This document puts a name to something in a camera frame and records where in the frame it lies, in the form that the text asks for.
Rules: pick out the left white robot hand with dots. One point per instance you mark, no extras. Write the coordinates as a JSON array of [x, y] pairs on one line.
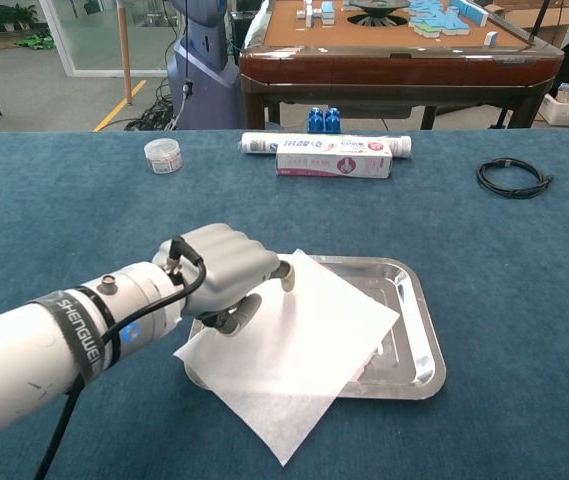
[[229, 270]]

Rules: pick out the white paper sheet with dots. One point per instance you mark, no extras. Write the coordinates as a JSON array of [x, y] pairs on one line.
[[289, 360]]

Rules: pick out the shiny metal tray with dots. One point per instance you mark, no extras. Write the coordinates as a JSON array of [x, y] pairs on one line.
[[414, 350]]

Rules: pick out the white rolled bag tube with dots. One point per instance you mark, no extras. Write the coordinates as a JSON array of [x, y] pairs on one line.
[[256, 145]]

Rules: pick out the clear round toothpick jar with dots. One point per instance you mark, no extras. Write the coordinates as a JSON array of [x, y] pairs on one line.
[[163, 157]]

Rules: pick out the white toothpaste box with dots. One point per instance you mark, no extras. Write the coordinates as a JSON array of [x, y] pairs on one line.
[[334, 165]]

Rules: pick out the blue bottle pack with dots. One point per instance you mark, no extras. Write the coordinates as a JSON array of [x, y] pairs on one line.
[[324, 120]]

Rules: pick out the blue felt table cloth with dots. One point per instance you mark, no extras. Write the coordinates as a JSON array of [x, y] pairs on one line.
[[464, 300]]

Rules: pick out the black cabinet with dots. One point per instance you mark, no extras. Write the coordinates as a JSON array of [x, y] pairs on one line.
[[241, 30]]

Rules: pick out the wooden pole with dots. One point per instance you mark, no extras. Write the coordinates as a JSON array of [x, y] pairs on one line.
[[125, 50]]

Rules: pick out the brown mahjong table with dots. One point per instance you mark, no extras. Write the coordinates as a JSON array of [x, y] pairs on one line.
[[389, 70]]

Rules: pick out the tall white mahjong tile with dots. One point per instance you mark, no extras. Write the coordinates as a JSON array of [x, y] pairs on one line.
[[310, 14]]

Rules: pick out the blue topped mahjong tile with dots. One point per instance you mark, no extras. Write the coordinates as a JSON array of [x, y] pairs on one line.
[[328, 14]]

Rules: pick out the green leafy pile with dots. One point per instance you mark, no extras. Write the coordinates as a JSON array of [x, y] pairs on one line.
[[39, 41]]

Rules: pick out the blue mahjong tile pile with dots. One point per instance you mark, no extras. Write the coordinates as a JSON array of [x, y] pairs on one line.
[[434, 22]]

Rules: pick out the white blue mahjong tile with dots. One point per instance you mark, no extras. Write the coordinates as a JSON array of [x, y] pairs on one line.
[[490, 39]]

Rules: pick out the blue mahjong tile row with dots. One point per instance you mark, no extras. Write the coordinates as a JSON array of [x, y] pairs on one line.
[[474, 15]]

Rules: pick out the white blue small carton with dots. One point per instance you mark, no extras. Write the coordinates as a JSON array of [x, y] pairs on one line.
[[567, 92]]

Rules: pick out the thin black pole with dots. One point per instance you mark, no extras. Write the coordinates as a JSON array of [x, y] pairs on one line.
[[540, 22]]

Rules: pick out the cardboard box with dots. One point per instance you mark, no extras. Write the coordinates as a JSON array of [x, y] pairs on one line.
[[559, 17]]

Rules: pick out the white glass partition frame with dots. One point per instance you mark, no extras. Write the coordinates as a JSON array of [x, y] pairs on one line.
[[54, 25]]

